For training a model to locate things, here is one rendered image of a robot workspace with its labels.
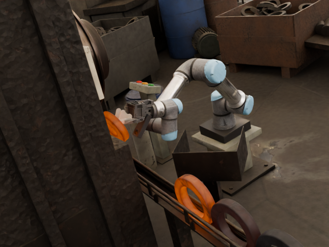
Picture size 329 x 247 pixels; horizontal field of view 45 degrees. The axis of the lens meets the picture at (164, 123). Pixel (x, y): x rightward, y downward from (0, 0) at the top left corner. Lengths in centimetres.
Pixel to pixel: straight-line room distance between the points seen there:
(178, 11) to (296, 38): 177
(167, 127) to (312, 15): 263
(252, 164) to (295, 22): 165
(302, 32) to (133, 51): 174
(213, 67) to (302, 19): 212
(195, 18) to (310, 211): 341
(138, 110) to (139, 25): 284
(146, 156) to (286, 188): 99
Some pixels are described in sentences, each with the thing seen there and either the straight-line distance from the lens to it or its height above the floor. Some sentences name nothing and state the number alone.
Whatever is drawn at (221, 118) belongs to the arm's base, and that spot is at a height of 43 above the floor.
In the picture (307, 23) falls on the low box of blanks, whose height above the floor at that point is 47.
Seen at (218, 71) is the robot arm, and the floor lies 84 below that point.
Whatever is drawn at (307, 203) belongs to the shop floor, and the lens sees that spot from 242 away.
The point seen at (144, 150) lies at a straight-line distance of 284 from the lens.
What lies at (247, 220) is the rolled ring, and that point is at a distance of 118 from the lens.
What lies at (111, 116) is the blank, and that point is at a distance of 165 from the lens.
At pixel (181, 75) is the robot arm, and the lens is 207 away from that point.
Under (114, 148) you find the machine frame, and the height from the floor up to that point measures 87.
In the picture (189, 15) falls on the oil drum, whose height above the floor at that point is 54.
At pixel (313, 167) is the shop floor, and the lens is 270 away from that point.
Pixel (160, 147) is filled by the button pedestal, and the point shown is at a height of 11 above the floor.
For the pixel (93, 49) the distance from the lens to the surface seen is 159.
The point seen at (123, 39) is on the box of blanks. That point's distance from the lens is 431.
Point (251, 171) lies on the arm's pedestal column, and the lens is 267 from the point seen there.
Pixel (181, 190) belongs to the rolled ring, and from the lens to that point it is 139.
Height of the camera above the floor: 150
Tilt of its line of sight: 25 degrees down
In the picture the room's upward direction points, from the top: 14 degrees counter-clockwise
